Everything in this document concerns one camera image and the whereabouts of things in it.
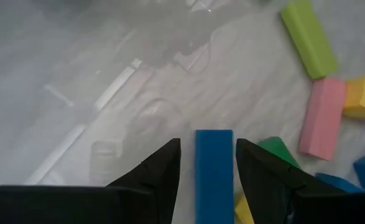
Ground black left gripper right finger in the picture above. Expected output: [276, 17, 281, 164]
[235, 138, 365, 224]

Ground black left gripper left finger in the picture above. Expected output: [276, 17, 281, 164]
[0, 138, 182, 224]

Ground pink rectangular block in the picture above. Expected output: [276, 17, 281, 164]
[297, 77, 348, 162]

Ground yellow cube block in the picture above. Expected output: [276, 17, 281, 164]
[342, 73, 365, 119]

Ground lime green block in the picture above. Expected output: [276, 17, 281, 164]
[279, 0, 339, 80]

